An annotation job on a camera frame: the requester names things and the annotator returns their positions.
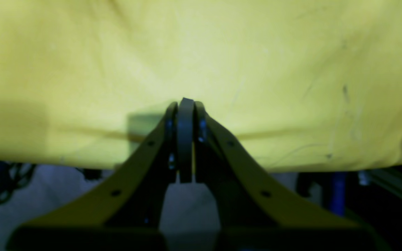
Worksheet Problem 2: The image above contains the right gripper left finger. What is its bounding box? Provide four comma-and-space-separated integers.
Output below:
7, 101, 187, 251

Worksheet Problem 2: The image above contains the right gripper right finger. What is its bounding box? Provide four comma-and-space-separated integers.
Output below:
178, 98, 377, 251

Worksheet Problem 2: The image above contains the yellow table cloth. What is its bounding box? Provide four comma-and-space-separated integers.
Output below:
0, 0, 402, 172

